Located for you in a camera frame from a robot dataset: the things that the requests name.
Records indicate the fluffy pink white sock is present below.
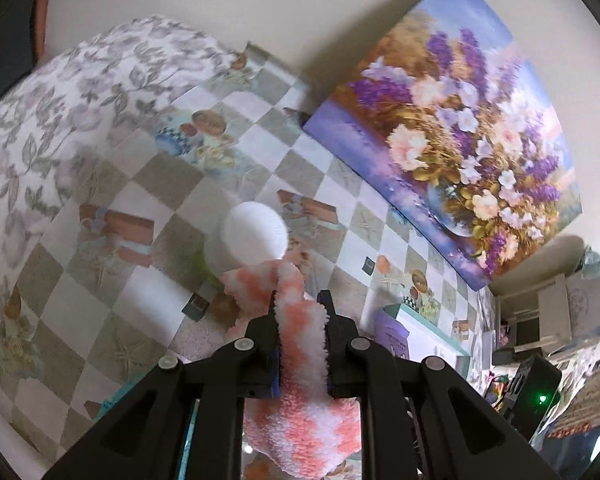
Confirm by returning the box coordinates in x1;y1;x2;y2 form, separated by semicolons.
219;259;363;479

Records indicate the white bottle green label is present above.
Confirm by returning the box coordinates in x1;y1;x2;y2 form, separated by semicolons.
204;201;289;281

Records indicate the colourful clutter pile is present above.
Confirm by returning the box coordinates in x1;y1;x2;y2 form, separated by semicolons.
480;370;513;411

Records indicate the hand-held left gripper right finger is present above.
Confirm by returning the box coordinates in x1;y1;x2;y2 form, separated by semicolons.
317;290;561;480

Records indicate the white box teal rim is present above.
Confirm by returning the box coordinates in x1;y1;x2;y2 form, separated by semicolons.
372;304;473;386

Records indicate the grey floral tablecloth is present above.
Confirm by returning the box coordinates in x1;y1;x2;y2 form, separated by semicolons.
0;15;246;361

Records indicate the purple printed packet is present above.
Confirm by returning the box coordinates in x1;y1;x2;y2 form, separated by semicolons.
374;309;412;359

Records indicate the checkered printed tablecloth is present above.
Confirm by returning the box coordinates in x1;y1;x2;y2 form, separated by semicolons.
0;42;496;480

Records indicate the flower painting canvas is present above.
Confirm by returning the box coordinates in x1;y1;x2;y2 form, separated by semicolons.
302;0;583;292

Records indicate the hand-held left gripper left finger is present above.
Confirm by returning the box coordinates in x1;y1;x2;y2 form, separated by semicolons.
42;290;282;480

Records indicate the white shelf unit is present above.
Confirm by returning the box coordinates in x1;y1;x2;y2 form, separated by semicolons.
495;247;600;361

